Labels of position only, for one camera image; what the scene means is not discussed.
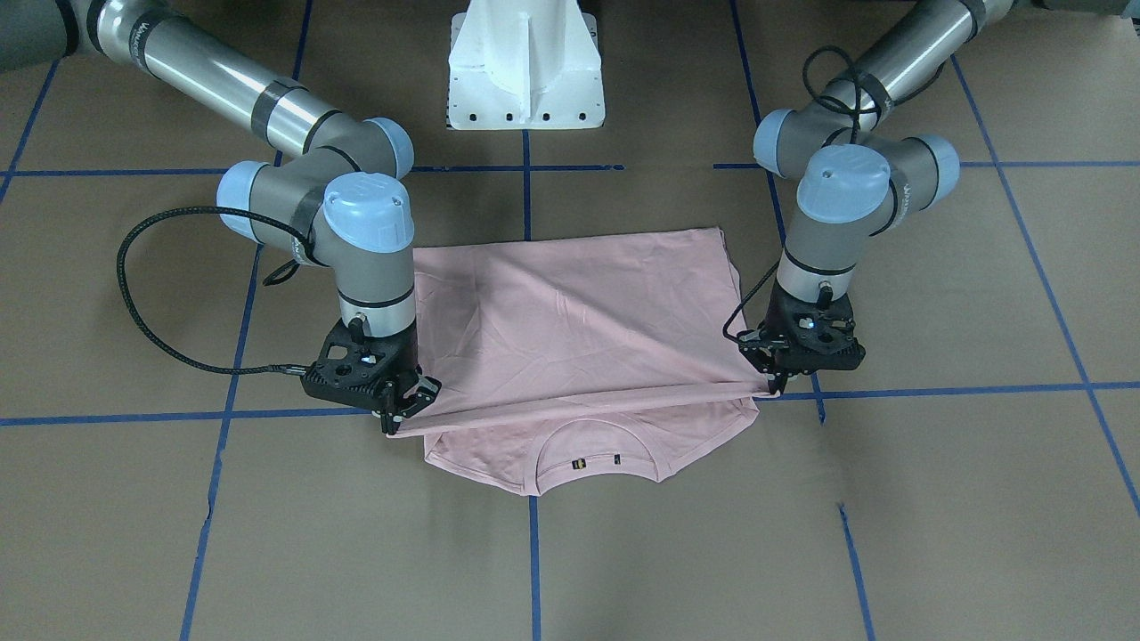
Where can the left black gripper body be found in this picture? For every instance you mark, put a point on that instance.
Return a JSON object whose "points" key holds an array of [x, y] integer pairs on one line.
{"points": [[773, 367]]}

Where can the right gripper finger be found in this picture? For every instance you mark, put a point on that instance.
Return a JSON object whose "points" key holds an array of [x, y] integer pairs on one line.
{"points": [[419, 397], [389, 415]]}

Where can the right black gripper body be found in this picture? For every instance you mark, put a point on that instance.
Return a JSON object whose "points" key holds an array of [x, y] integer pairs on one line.
{"points": [[411, 393]]}

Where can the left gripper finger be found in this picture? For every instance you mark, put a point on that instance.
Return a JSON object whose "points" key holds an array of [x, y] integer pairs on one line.
{"points": [[777, 382]]}

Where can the pink printed t-shirt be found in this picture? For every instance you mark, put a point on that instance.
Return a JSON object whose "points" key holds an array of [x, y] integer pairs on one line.
{"points": [[571, 358]]}

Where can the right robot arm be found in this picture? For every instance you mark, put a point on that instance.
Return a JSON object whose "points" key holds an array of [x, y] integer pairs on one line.
{"points": [[127, 128]]}

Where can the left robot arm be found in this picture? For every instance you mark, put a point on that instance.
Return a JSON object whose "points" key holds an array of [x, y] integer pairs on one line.
{"points": [[852, 184]]}

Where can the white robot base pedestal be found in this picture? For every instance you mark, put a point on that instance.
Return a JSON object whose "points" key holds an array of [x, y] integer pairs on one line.
{"points": [[516, 65]]}

